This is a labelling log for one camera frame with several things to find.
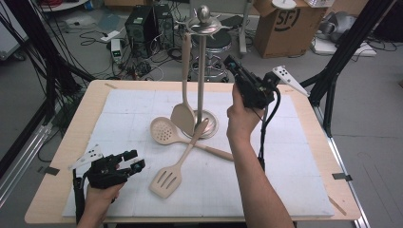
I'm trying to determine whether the person's right hand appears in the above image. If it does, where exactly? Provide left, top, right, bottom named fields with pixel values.
left=226, top=84, right=265, bottom=143

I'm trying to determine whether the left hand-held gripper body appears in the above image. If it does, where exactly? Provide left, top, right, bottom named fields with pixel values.
left=68, top=143, right=134, bottom=190

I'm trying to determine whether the brown cardboard box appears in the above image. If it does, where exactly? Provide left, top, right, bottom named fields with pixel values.
left=253, top=0, right=329, bottom=60

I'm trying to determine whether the black floor cable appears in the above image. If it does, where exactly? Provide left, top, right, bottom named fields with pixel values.
left=79, top=29, right=110, bottom=47

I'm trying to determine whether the slim black computer tower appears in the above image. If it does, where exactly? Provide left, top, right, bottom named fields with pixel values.
left=153, top=3, right=175, bottom=50

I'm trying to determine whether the white device with green display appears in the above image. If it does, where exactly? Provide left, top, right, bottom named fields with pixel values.
left=109, top=38, right=124, bottom=64

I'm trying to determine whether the white power strip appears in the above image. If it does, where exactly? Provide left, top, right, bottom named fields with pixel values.
left=100, top=29, right=122, bottom=44

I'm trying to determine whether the person's left hand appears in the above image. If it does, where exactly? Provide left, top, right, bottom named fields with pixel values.
left=83, top=182, right=126, bottom=219

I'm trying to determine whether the beige slotted spatula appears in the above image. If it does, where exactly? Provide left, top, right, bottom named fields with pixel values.
left=148, top=118, right=211, bottom=200

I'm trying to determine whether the grey bag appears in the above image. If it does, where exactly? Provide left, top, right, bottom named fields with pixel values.
left=317, top=11, right=357, bottom=44

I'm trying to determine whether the black tape piece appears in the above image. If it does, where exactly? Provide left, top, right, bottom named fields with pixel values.
left=332, top=172, right=354, bottom=182
left=37, top=165, right=61, bottom=177

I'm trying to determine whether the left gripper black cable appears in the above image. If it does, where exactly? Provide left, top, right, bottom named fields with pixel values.
left=72, top=168, right=87, bottom=225

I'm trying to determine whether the beige perforated skimmer spoon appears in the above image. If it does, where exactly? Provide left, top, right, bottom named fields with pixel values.
left=149, top=116, right=235, bottom=162

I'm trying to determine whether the grey metal stand leg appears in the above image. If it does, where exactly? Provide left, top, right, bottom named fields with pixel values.
left=238, top=0, right=255, bottom=60

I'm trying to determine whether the metal utensil stand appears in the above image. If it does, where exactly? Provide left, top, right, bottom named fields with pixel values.
left=179, top=4, right=234, bottom=140

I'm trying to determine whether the black metal frame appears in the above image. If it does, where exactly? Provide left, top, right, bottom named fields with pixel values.
left=0, top=0, right=96, bottom=127
left=297, top=0, right=397, bottom=139

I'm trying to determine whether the large black computer tower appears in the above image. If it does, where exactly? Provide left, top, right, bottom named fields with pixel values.
left=124, top=5, right=160, bottom=59

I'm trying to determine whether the aluminium rail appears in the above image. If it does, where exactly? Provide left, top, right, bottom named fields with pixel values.
left=313, top=105, right=372, bottom=228
left=0, top=123, right=53, bottom=207

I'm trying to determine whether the white round disc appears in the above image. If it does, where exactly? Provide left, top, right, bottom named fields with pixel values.
left=271, top=0, right=297, bottom=10

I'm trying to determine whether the white grid mat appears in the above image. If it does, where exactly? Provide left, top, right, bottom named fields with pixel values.
left=62, top=88, right=336, bottom=218

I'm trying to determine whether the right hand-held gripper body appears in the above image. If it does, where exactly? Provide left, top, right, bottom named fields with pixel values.
left=235, top=66, right=310, bottom=110

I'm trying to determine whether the black round stool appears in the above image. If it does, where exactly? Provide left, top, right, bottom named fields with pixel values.
left=183, top=29, right=234, bottom=84

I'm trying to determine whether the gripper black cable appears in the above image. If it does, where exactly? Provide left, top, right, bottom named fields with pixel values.
left=72, top=168, right=87, bottom=225
left=257, top=86, right=282, bottom=173

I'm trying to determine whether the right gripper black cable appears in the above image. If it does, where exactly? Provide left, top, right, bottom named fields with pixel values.
left=257, top=86, right=282, bottom=173

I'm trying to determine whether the beige solid spatula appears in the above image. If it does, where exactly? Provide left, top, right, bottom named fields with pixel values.
left=170, top=31, right=197, bottom=137

